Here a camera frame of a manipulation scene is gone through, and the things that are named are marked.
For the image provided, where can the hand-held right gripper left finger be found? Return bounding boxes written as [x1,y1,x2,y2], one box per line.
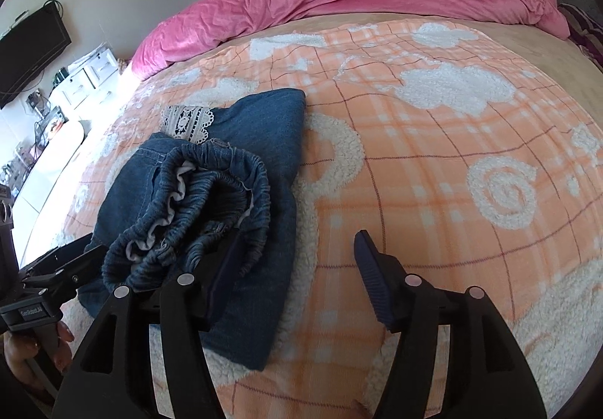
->
[52,229,246,419]

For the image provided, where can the blue denim pants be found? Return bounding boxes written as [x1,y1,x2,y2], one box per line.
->
[78,88,308,372]

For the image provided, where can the black television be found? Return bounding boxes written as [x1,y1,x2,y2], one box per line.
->
[0,7,73,110]

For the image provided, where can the person's left hand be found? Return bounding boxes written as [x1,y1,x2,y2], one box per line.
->
[1,322,76,394]

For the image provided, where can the orange plaid printed blanket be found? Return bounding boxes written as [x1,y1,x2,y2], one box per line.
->
[19,21,603,419]

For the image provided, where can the striped pillow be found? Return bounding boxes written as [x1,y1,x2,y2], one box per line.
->
[558,3,603,67]

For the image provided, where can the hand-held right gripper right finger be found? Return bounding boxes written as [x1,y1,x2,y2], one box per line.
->
[353,229,549,419]

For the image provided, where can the white drawer cabinet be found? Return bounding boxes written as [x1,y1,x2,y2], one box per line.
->
[49,47,122,121]

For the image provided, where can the white desk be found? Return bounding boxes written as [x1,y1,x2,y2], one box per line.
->
[9,120,90,218]

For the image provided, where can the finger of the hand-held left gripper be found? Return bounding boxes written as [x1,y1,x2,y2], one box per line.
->
[19,233,95,279]
[21,244,108,307]

